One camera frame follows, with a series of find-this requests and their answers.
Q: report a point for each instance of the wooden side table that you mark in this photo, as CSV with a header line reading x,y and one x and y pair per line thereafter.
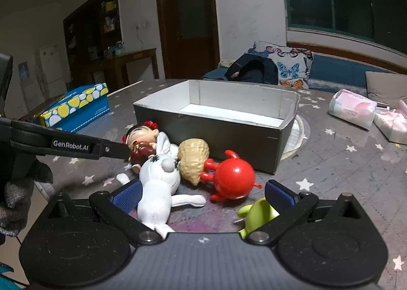
x,y
133,56

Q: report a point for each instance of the grey pillow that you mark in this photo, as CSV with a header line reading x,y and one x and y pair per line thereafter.
x,y
388,86

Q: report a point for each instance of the black-haired doll figure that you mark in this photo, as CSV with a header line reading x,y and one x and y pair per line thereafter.
x,y
140,134

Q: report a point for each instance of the dark wooden door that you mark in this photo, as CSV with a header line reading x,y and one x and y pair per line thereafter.
x,y
190,22

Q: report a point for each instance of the pale folded cloth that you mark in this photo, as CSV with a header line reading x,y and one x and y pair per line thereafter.
x,y
226,63

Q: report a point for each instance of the dark blue backpack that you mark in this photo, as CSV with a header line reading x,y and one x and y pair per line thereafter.
x,y
254,70

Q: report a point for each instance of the person's left hand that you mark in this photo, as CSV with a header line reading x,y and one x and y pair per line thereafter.
x,y
16,207

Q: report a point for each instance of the white rabbit plush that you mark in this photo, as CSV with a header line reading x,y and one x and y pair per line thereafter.
x,y
155,194

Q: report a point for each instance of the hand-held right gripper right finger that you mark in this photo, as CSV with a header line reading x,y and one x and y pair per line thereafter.
x,y
281,194

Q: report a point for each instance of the tan peanut plush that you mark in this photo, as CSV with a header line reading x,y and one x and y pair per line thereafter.
x,y
190,162

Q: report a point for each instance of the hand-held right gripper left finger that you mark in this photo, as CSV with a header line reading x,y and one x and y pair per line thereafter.
x,y
127,196

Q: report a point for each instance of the white paper plate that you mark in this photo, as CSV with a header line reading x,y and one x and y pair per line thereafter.
x,y
299,137

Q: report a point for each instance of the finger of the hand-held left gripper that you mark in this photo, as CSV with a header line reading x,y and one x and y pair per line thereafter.
x,y
38,138

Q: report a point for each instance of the red round toy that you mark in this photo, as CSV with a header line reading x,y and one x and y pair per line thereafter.
x,y
235,178

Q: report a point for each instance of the white plastic tray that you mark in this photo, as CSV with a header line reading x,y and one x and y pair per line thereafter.
x,y
222,132

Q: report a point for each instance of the green toy figure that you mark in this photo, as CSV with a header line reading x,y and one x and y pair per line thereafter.
x,y
259,216

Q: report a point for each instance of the dark wooden cabinet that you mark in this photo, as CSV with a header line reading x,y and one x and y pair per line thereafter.
x,y
82,32

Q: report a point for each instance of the blue dotted tissue box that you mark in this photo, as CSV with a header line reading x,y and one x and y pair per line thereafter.
x,y
89,111

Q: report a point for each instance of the butterfly print pillow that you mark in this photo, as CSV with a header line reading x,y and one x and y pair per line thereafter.
x,y
292,67

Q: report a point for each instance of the blue mattress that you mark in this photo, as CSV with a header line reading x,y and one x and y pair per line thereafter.
x,y
334,68

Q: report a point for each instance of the white fridge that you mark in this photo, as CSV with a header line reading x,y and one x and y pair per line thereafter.
x,y
54,67

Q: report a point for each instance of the dark window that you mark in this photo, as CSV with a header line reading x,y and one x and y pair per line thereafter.
x,y
349,6

